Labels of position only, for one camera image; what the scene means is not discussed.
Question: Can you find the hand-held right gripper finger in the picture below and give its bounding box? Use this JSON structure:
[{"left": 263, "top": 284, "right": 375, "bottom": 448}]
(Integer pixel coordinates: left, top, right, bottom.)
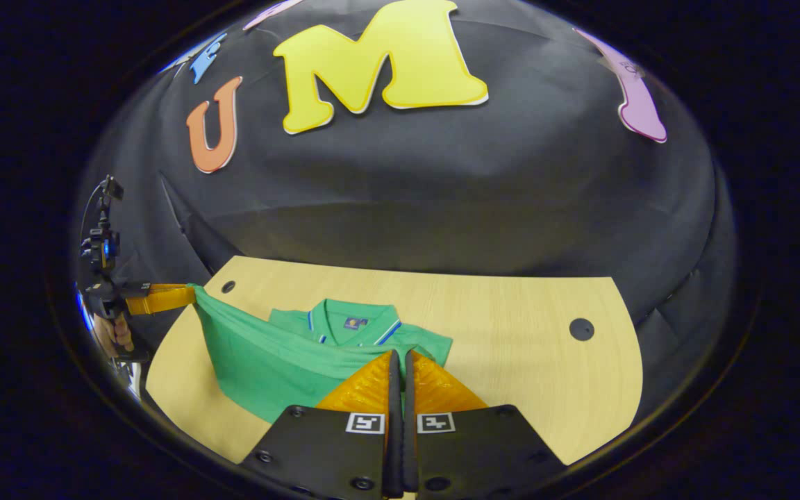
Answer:
[
  {"left": 239, "top": 349, "right": 404, "bottom": 500},
  {"left": 403, "top": 349, "right": 567, "bottom": 500}
]

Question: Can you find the green T-shirt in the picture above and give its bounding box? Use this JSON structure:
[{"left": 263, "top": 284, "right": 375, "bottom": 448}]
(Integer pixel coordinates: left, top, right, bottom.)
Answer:
[{"left": 188, "top": 283, "right": 453, "bottom": 424}]

